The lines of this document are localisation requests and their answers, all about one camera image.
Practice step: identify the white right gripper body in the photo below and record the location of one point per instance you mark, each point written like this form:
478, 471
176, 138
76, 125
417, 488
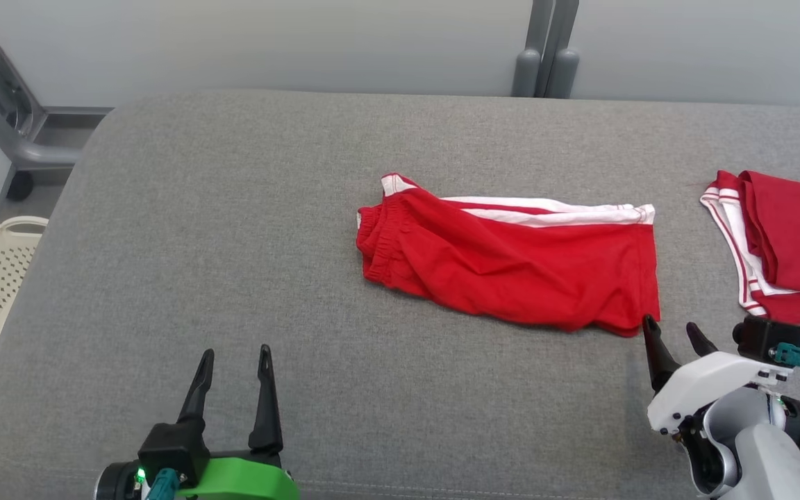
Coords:
705, 378

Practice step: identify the grey partition post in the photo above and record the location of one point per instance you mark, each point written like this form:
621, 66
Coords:
563, 62
528, 55

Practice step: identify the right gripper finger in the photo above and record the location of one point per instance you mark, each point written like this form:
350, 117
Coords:
702, 344
660, 357

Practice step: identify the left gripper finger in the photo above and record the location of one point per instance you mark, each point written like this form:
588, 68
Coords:
198, 389
266, 410

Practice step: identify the grey partition leg with caster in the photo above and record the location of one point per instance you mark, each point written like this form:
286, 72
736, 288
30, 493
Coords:
18, 132

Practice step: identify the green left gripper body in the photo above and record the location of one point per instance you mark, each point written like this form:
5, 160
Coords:
247, 479

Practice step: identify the red white sports shorts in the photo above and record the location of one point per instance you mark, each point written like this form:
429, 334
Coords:
511, 264

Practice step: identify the red white basketball jersey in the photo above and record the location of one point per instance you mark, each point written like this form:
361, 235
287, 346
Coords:
796, 243

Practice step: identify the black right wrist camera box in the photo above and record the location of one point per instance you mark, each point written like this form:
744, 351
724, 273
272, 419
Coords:
764, 337

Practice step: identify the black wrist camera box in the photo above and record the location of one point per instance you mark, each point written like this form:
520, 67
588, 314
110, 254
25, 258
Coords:
171, 451
764, 337

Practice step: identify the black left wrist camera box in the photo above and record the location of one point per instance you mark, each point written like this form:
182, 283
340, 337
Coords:
171, 451

